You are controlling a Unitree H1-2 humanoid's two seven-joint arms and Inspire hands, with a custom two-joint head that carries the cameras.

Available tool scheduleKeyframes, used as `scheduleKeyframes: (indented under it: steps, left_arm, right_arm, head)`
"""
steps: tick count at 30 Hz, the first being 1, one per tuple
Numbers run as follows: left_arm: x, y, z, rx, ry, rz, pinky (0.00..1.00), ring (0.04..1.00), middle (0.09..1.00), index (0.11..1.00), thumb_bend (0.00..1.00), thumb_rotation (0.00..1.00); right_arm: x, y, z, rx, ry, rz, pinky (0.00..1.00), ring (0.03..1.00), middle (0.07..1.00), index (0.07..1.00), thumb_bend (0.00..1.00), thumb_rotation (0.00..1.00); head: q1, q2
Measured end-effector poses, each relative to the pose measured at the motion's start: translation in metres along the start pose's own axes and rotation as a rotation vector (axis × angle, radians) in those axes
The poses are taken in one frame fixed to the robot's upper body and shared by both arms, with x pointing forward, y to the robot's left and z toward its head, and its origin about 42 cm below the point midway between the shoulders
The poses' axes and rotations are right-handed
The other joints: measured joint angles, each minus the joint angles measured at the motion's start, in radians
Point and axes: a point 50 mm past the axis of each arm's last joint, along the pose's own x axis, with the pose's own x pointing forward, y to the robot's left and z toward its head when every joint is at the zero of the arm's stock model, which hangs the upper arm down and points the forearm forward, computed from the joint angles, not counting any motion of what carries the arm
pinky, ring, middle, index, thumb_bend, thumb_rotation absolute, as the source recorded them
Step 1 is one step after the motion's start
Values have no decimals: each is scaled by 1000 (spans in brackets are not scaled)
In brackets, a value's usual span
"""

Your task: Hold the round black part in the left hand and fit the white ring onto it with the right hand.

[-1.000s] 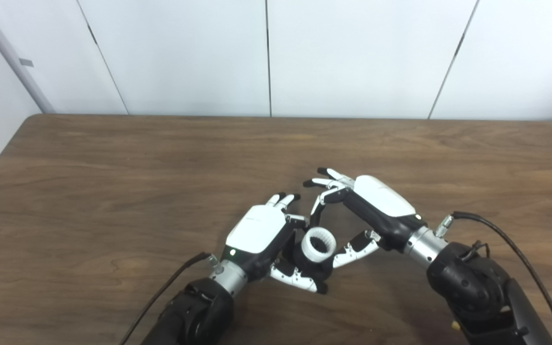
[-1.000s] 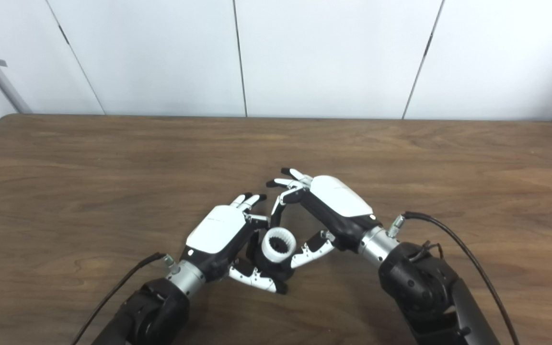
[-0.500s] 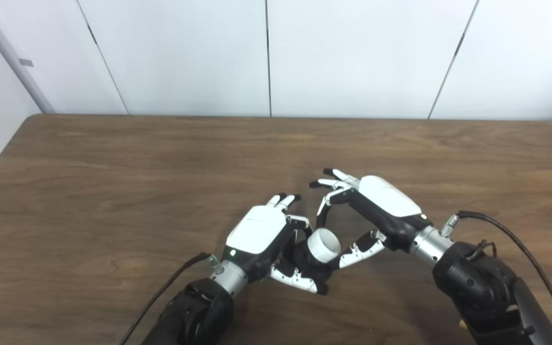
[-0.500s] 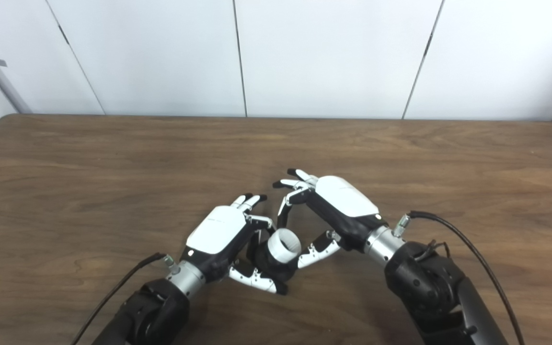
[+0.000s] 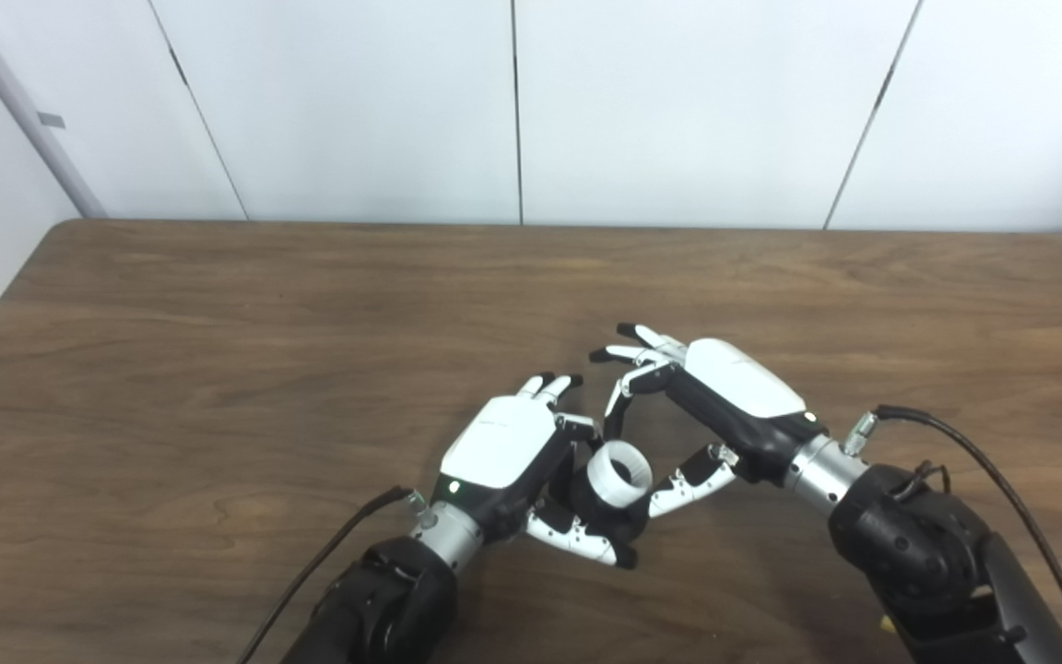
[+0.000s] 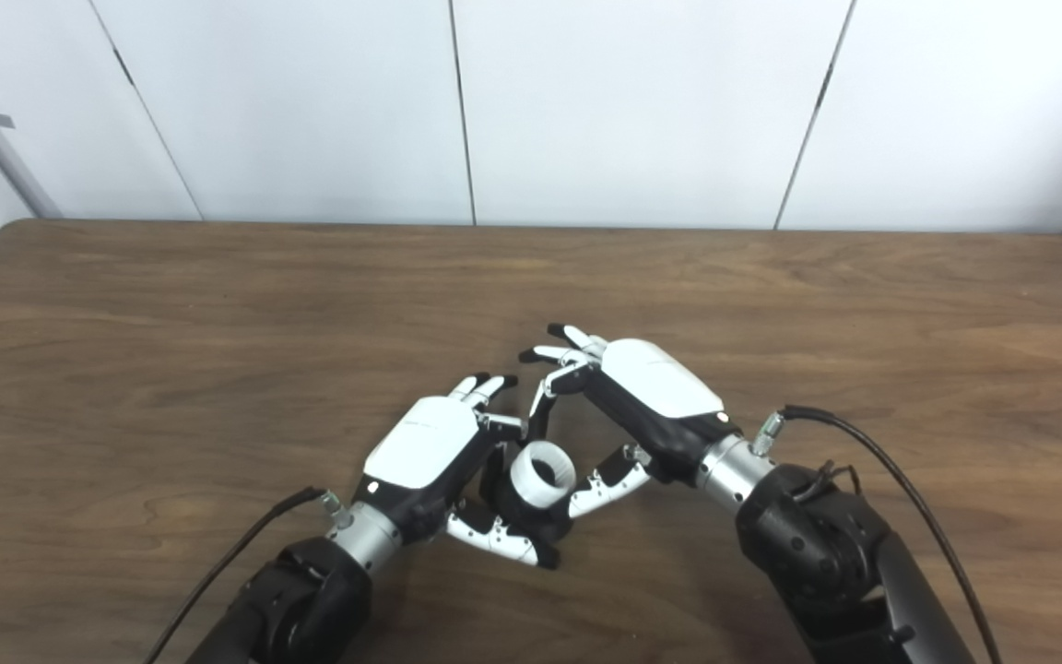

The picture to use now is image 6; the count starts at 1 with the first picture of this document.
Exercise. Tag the round black part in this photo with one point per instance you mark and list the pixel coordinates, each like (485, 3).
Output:
(536, 526)

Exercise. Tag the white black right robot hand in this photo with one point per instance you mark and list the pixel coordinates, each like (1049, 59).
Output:
(665, 383)

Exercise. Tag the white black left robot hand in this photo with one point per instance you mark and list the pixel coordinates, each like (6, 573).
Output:
(425, 447)

